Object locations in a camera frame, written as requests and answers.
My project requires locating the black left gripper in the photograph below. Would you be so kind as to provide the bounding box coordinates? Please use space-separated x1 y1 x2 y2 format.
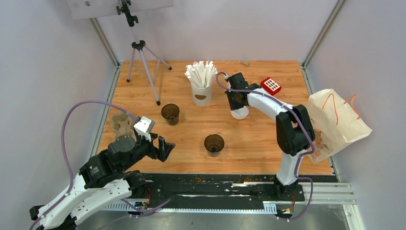
120 131 176 172

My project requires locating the white coffee cup lid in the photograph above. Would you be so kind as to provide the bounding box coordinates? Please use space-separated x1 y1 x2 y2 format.
230 106 249 120

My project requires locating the paper takeout bag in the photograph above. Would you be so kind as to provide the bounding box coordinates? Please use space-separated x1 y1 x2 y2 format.
306 89 372 164

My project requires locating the camera tripod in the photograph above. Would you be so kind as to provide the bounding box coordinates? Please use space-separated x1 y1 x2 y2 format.
116 0 172 106

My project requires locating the white cup of straws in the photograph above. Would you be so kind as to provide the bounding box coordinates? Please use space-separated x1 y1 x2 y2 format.
184 60 218 106

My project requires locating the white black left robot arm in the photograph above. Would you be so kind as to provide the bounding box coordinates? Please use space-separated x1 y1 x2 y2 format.
29 134 176 230

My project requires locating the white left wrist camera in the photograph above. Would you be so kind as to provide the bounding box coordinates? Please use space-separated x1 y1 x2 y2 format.
133 116 155 142

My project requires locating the aluminium rail frame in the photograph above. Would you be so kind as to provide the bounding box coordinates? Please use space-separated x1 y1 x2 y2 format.
102 182 355 214

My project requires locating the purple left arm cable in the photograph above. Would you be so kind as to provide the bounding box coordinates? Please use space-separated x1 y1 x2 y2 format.
28 100 173 230

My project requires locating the cardboard cup carrier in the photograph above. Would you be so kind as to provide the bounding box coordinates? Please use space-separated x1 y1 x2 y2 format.
110 112 136 140

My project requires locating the white perforated board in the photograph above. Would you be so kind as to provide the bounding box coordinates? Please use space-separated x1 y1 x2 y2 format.
66 0 174 20

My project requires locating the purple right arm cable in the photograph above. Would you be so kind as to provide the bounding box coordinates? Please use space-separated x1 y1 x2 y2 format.
215 71 315 222

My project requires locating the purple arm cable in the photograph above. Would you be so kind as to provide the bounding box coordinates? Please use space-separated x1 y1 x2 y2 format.
215 71 315 222
28 100 173 230

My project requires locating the red white toy block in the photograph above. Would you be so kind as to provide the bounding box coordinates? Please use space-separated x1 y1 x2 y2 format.
260 77 282 96

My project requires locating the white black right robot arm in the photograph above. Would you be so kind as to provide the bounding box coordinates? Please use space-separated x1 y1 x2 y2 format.
225 73 315 200

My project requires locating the brown cup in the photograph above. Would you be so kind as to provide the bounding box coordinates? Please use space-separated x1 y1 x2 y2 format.
161 103 180 126
204 134 225 157

